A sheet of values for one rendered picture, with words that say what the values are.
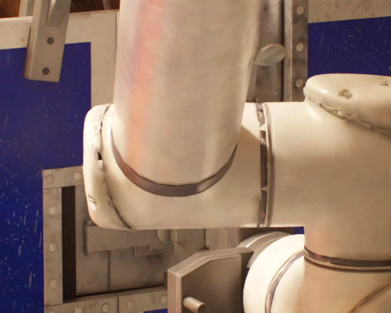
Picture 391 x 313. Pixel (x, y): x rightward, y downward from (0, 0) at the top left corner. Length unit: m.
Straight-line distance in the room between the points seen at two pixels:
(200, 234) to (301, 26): 0.19
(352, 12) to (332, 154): 0.39
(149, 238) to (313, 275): 0.32
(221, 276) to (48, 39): 0.24
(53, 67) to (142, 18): 0.50
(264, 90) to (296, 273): 0.31
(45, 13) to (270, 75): 0.23
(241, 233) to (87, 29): 0.22
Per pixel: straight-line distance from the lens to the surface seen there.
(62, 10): 1.99
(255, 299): 1.88
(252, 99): 2.12
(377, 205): 1.77
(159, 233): 2.09
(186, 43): 1.51
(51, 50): 2.00
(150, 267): 2.11
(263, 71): 2.12
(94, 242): 2.07
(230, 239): 1.95
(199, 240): 2.12
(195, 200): 1.74
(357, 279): 1.78
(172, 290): 1.90
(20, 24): 2.00
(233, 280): 1.90
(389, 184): 1.77
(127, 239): 2.08
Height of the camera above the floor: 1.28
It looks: 12 degrees down
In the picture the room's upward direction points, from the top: straight up
